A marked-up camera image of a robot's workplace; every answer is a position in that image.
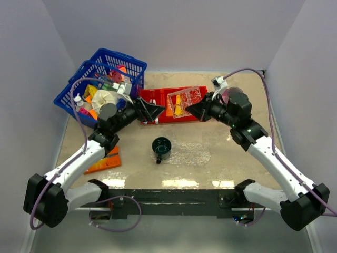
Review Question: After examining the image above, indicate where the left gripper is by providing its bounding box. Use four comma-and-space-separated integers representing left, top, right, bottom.
112, 94, 165, 134

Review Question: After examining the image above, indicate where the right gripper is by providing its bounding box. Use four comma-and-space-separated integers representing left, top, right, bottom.
186, 92, 237, 128

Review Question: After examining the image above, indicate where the clear textured acrylic holder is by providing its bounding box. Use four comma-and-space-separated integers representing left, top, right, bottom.
167, 88, 187, 119

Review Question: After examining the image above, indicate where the dark green mug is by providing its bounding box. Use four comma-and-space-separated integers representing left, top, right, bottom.
152, 137, 172, 164

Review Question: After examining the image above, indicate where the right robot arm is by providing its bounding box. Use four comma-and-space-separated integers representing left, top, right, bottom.
186, 92, 330, 231

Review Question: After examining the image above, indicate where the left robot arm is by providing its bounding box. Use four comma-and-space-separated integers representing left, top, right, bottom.
23, 97, 165, 230

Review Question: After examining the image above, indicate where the yellow toothpaste tube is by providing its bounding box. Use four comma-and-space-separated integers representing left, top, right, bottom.
173, 94, 184, 118

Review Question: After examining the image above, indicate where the clear textured oval tray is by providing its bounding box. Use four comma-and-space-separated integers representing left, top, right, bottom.
161, 141, 211, 166

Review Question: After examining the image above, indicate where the red middle bin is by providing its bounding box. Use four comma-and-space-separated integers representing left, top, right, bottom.
159, 87, 186, 123

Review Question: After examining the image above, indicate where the red bin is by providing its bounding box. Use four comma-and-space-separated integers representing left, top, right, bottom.
183, 86, 208, 122
159, 87, 186, 123
138, 89, 165, 126

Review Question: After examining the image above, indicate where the red left bin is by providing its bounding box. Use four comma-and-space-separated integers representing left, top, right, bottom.
138, 89, 165, 126

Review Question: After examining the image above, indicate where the red right bin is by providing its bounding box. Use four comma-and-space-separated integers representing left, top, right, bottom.
183, 86, 208, 122

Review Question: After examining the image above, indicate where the pink drawer box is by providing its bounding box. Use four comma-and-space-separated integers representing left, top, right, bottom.
222, 88, 231, 104

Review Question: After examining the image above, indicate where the grey-purple mug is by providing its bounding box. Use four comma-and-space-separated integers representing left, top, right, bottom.
227, 87, 243, 98

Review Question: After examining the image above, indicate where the white crumpled pouch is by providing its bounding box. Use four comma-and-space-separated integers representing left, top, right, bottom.
91, 90, 118, 113

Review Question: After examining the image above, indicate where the orange razor package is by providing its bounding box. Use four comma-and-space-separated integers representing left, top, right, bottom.
84, 146, 121, 174

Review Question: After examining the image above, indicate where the blue plastic basket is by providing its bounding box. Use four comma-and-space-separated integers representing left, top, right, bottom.
54, 48, 147, 117

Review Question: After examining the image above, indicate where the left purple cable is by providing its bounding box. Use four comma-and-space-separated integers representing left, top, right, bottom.
29, 77, 116, 230

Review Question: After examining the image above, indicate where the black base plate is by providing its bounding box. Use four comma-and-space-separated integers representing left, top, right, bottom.
85, 189, 261, 223

